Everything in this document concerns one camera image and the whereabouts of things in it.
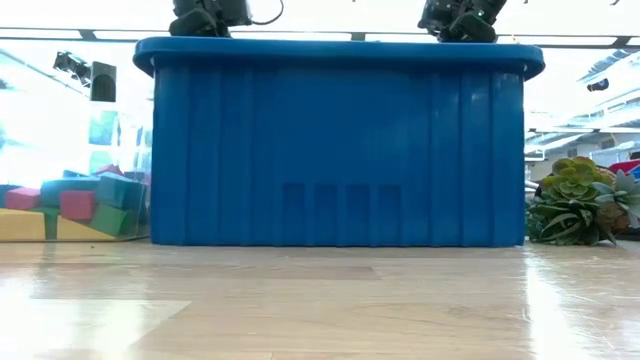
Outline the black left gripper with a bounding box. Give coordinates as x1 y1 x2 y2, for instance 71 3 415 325
168 0 254 39

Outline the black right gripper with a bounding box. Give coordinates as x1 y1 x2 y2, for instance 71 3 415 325
417 0 509 44

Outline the clear plastic block box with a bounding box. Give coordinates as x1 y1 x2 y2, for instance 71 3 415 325
0 107 154 245

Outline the large blue plastic bin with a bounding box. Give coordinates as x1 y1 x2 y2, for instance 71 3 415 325
132 35 546 249

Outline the artificial succulent in black pot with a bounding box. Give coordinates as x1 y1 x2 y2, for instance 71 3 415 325
524 155 640 247

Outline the green foam block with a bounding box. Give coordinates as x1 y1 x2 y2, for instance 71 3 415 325
88 203 137 238
96 173 147 212

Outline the blue foam block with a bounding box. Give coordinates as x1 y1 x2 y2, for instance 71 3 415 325
39 177 101 209

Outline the red foam block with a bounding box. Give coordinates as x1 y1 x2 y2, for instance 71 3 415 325
59 190 97 222

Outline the yellow foam block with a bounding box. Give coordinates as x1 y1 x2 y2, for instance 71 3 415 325
0 208 47 243
55 215 119 243

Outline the pink foam block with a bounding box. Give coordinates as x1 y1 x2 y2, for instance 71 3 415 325
4 187 42 212

